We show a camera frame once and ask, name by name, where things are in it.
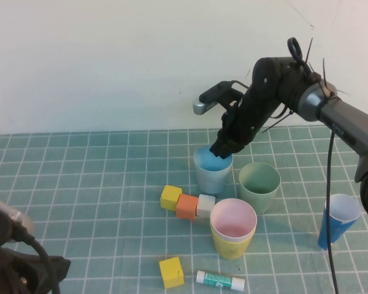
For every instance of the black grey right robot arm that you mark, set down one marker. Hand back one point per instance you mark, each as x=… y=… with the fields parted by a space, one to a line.
x=349 y=122

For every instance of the black zip tie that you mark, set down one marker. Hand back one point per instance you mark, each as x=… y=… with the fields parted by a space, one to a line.
x=324 y=73
x=279 y=121
x=309 y=52

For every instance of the green plastic cup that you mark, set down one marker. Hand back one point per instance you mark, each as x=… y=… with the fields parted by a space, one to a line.
x=257 y=202

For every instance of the orange cube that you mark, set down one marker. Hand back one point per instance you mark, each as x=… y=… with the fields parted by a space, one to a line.
x=186 y=206

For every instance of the white cube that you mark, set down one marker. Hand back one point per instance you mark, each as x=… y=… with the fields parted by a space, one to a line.
x=205 y=205

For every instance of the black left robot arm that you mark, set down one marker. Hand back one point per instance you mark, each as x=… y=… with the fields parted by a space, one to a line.
x=6 y=269

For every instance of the yellow plastic cup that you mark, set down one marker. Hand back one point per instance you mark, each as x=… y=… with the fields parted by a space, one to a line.
x=230 y=249

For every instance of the green checked tablecloth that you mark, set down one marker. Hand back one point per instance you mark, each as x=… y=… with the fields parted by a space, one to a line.
x=79 y=183

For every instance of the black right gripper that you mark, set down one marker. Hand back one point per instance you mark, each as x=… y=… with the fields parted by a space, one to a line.
x=248 y=119

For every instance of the blue rolled paper cone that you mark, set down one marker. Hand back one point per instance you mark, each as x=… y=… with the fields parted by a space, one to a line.
x=342 y=229

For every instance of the light blue plastic cup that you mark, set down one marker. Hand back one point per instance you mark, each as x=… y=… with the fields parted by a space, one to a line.
x=211 y=180

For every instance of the white green glue stick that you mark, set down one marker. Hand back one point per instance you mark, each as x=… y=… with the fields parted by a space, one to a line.
x=217 y=279

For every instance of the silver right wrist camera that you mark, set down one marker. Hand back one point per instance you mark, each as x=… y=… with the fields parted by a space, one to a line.
x=202 y=107

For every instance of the yellow cube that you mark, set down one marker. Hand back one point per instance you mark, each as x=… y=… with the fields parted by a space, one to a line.
x=170 y=197
x=171 y=272

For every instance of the pink plastic cup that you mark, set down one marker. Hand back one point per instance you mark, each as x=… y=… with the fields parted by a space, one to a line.
x=233 y=220

